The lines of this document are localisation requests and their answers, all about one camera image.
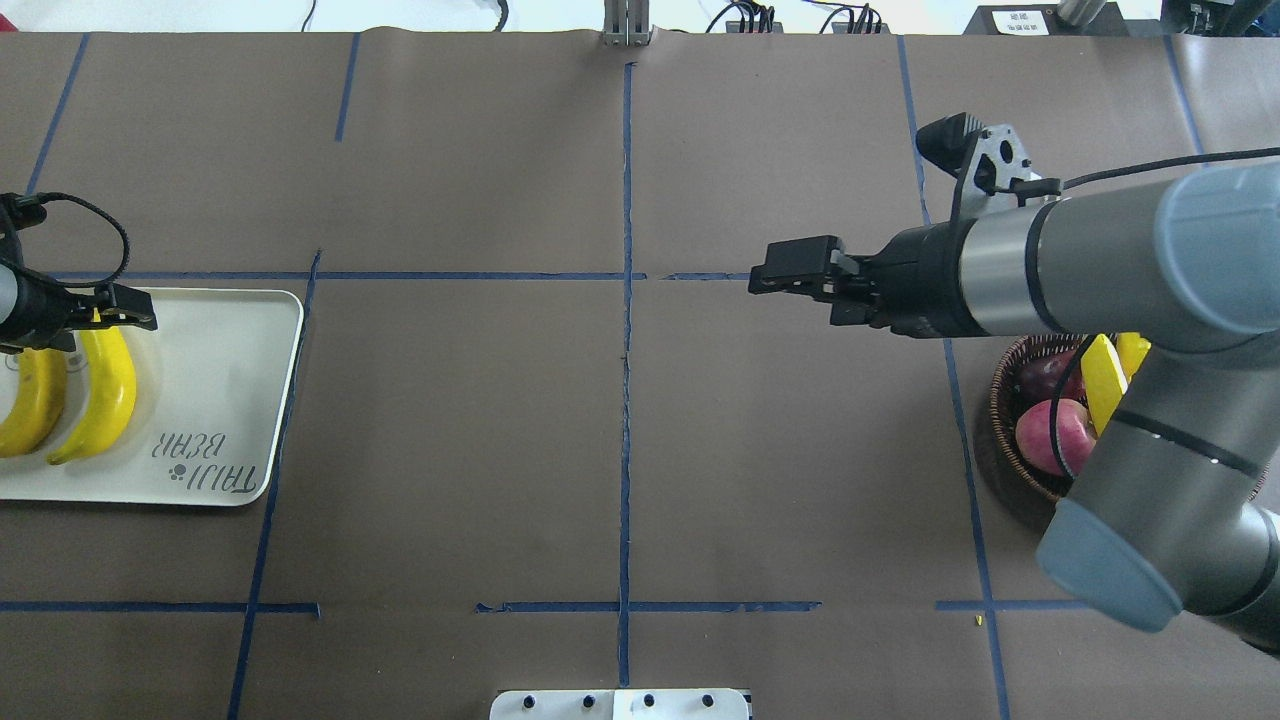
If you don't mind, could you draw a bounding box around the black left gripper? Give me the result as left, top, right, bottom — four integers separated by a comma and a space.
1, 265, 157, 354

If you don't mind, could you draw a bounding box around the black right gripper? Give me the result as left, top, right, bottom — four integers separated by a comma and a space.
748, 223, 966, 340

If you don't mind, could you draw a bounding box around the yellow banana curved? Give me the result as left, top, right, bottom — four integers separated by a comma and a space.
45, 327, 138, 466

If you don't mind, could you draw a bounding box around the yellow banana with dark tip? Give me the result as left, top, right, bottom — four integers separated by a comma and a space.
1, 348, 68, 459

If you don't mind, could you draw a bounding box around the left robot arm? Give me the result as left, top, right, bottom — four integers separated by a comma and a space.
1, 265, 157, 356

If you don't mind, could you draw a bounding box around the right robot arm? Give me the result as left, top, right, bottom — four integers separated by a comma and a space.
748, 163, 1277, 655

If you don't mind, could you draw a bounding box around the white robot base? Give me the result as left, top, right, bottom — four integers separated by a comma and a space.
489, 688, 754, 719

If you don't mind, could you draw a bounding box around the brown wicker basket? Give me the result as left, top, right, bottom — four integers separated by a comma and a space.
977, 334, 1085, 506

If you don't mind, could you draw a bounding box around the white bear tray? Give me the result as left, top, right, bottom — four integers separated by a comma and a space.
1, 288, 303, 507

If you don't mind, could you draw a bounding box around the red apple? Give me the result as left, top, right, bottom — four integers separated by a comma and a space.
1015, 398, 1097, 477

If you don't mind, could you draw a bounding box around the black power strip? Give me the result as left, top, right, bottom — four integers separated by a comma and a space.
696, 1, 891, 36

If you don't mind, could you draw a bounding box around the black box with label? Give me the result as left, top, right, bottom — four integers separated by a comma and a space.
963, 1, 1144, 37

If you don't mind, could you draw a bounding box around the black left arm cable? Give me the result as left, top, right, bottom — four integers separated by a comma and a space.
20, 193, 131, 291

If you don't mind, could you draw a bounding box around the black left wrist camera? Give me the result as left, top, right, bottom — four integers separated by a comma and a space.
1, 193, 49, 266

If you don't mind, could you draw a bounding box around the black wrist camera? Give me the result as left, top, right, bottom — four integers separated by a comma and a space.
915, 113, 1064, 222
1, 193, 49, 266

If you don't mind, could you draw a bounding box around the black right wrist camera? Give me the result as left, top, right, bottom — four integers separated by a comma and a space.
915, 113, 1064, 222

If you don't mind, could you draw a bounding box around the grey metal post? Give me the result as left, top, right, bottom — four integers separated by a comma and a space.
602, 0, 653, 47

